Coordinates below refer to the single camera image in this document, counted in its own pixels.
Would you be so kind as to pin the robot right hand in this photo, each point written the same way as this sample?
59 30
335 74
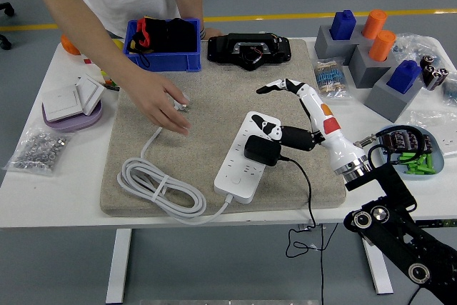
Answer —
332 133

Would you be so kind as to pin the bag of metal nuts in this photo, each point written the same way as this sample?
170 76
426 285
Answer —
37 151

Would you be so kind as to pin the orange cylinder peg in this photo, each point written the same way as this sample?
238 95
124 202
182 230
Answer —
374 24
381 46

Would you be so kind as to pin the person's right hand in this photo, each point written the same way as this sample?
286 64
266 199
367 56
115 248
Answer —
153 98

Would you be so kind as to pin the black table control panel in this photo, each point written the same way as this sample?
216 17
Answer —
441 223

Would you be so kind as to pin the grey block holder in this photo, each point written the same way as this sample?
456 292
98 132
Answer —
358 35
328 49
382 101
364 69

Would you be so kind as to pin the black office chair base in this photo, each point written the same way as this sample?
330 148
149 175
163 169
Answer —
7 8

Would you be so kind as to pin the small metal bracket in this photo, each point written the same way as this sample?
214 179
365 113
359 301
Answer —
307 227

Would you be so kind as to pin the clear plastic bag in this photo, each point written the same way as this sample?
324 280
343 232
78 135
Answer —
446 130

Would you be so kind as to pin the blue square peg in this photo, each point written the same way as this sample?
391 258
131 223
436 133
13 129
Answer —
403 76
342 24

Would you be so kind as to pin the person's left hand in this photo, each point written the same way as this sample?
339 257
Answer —
211 33

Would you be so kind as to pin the blue plastic bin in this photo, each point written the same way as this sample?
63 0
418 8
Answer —
171 62

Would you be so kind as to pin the small dark metal object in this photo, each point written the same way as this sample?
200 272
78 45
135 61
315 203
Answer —
112 88

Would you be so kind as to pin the purple plate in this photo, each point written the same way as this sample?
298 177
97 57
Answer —
71 124

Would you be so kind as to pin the black device housing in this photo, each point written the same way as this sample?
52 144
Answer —
221 48

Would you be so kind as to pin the person's right forearm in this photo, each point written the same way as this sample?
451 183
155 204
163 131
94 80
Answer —
82 33

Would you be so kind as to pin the light blue plate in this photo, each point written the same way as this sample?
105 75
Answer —
437 162

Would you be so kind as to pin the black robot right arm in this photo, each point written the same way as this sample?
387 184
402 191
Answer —
392 183

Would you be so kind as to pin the white table leg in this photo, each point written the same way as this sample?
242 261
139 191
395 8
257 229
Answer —
378 276
119 265

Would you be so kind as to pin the black and red cloth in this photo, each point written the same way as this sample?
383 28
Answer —
168 37

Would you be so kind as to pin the bag of resistors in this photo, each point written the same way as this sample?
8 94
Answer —
330 78

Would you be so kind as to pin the green cylinder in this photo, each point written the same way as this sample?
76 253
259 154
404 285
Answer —
412 160
426 169
416 172
413 166
421 160
430 161
412 155

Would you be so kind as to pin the orange fruit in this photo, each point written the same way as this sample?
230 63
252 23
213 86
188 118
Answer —
68 46

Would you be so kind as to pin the bag of blue parts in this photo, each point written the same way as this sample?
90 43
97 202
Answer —
450 89
414 46

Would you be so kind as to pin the grey-brown mat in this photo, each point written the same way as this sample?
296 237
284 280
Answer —
221 87

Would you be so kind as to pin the white wall switch panel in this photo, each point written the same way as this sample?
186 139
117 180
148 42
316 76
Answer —
89 92
60 103

